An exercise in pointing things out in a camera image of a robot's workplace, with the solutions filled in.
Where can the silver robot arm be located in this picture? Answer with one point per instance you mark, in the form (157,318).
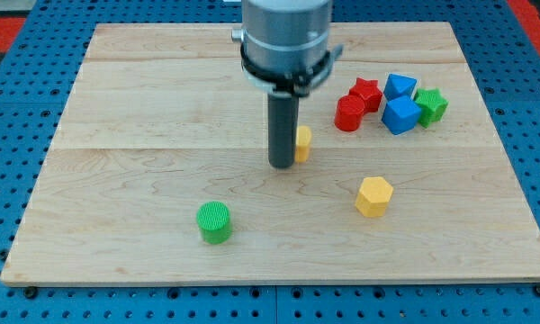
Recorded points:
(284,45)

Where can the yellow heart block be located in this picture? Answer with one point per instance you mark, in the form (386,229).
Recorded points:
(303,144)

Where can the yellow hexagon block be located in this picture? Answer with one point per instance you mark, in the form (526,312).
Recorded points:
(373,197)

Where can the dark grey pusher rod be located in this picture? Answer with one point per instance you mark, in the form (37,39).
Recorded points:
(282,114)

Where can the green cylinder block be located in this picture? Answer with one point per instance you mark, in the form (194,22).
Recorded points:
(214,222)

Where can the red cylinder block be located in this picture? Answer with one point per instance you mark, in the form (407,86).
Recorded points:
(349,113)

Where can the wooden board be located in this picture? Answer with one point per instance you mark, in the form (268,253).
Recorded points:
(161,120)

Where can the red star block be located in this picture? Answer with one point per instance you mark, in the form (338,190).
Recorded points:
(369,93)

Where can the blue cube block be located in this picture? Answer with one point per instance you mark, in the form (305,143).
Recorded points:
(401,114)

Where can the blue triangle block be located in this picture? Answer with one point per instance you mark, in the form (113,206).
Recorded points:
(398,85)

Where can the green star block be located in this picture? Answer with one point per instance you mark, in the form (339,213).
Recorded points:
(432,104)

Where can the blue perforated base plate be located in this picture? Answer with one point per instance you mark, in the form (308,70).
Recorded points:
(39,69)

